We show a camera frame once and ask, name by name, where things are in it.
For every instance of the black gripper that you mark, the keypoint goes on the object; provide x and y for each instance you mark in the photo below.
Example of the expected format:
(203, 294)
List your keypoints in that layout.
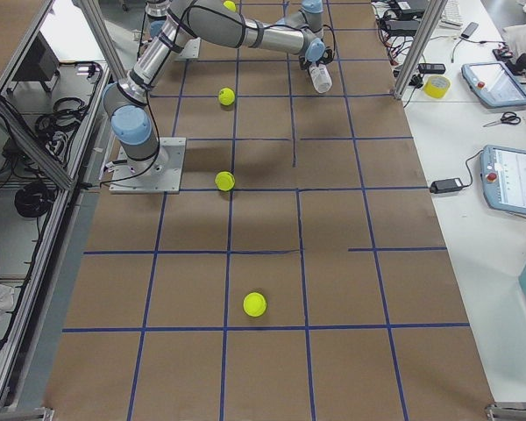
(309, 64)

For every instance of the clear tennis ball can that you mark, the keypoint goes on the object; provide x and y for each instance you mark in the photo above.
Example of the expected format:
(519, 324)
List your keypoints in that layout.
(320, 78)

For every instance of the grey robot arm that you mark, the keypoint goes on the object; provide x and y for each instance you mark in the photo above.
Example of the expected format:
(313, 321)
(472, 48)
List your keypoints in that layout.
(127, 99)

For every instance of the tennis ball with black print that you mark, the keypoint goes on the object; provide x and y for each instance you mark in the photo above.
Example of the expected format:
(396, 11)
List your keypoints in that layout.
(226, 96)

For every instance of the tennis ball front left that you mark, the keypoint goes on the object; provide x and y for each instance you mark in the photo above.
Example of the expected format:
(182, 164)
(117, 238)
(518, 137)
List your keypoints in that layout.
(230, 5)

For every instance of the tennis ball near base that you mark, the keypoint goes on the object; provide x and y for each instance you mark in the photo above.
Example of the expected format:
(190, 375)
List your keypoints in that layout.
(225, 181)

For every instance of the tennis ball far right area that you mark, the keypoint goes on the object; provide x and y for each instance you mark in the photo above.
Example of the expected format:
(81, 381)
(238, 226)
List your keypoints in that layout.
(254, 304)

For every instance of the black phone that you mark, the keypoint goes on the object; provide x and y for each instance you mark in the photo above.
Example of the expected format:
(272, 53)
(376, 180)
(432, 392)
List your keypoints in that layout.
(431, 68)

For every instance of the yellow tape roll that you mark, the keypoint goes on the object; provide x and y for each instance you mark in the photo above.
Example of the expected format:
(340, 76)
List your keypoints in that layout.
(437, 86)

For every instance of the black power adapter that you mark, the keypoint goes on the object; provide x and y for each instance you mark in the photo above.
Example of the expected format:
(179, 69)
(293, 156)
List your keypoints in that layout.
(444, 186)

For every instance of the upper teach pendant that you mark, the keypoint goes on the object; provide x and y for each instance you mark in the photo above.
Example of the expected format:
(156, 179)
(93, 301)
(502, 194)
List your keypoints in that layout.
(494, 84)

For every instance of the teach pendant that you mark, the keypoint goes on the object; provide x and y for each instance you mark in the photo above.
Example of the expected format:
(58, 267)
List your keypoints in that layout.
(494, 84)
(503, 178)

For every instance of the lower teach pendant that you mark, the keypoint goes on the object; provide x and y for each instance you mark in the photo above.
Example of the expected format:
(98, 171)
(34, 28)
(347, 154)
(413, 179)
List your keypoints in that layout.
(503, 178)

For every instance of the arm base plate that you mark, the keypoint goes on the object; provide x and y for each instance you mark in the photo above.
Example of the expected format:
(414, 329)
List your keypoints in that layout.
(190, 51)
(148, 177)

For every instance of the aluminium frame post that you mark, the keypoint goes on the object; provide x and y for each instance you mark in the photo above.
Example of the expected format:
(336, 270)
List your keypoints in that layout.
(427, 26)

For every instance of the black handled scissors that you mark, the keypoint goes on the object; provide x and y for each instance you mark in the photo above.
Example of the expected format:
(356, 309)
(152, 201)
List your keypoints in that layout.
(507, 118)

